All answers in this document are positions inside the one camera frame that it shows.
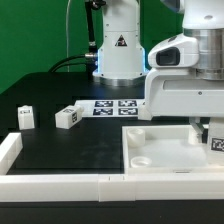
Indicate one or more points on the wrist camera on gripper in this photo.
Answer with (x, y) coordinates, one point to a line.
(178, 51)

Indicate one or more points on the white square table top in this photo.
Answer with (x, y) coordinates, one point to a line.
(164, 149)

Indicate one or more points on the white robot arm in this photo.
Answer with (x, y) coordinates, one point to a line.
(121, 60)

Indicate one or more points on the tag sheet with markers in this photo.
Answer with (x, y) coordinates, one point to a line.
(110, 108)

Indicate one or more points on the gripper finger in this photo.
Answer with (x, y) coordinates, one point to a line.
(196, 130)

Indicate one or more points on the white U-shaped fence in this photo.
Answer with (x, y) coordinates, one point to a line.
(102, 188)

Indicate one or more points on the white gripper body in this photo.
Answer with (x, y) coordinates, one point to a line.
(179, 92)

